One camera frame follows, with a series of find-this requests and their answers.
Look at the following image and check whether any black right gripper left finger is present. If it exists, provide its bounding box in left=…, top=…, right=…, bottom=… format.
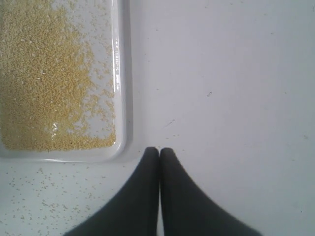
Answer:
left=66, top=147, right=159, bottom=236

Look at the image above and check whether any white square tray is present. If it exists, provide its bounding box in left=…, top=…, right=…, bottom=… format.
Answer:
left=0, top=0, right=134, bottom=163

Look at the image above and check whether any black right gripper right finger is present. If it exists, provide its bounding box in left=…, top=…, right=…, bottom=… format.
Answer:
left=160, top=148, right=260, bottom=236

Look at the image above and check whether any yellow millet in tray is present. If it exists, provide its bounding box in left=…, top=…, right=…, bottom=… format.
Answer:
left=0, top=0, right=117, bottom=152

